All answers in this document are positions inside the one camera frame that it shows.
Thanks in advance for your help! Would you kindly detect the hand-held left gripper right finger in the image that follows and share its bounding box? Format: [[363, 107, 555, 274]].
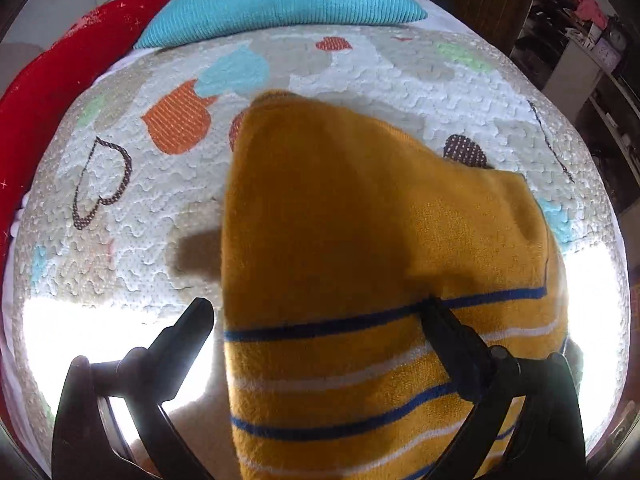
[[422, 296, 587, 480]]

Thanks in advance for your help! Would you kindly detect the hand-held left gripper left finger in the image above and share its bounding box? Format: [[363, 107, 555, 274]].
[[51, 297, 216, 480]]

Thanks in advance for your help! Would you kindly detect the yellow striped towel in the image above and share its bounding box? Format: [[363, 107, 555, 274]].
[[220, 89, 571, 480]]

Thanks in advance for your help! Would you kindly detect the patterned quilted bedspread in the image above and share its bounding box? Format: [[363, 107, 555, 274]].
[[10, 22, 631, 461]]

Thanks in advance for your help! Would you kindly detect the red pillow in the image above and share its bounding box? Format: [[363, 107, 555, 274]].
[[0, 0, 193, 261]]

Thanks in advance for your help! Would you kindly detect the beige shelf unit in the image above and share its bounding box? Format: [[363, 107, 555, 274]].
[[542, 40, 640, 216]]

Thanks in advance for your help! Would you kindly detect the white bed sheet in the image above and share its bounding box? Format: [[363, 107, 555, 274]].
[[2, 0, 632, 441]]

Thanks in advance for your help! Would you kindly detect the black shoe rack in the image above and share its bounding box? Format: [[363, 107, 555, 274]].
[[510, 0, 601, 91]]

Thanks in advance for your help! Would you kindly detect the brown mantel clock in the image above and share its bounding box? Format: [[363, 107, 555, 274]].
[[607, 22, 629, 52]]

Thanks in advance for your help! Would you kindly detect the pink cloth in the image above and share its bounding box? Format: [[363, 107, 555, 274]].
[[572, 0, 610, 31]]

